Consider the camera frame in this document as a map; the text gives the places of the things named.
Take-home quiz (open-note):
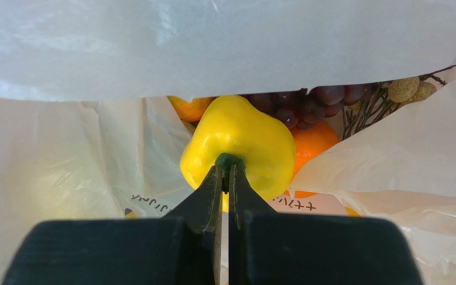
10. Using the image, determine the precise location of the orange fruit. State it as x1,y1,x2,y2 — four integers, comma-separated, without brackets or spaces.
291,121,339,178

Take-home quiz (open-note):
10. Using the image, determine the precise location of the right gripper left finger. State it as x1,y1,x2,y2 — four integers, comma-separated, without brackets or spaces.
3,166,223,284

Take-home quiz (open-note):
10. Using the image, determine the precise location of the translucent plastic bag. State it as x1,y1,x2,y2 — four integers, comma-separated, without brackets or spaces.
0,1,456,284

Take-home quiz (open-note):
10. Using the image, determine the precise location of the yellow bell pepper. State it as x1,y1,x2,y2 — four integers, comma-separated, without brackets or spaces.
179,95,296,201

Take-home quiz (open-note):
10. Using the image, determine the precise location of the green orange mango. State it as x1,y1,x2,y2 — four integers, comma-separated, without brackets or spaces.
167,96,215,122

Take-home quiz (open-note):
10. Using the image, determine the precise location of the red grape bunch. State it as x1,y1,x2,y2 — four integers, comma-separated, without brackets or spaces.
242,83,378,130

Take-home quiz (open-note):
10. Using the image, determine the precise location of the dried longan bunch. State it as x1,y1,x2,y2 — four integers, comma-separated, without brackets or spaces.
341,64,456,140

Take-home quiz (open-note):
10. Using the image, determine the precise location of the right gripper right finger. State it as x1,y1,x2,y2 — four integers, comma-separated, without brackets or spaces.
227,166,423,284

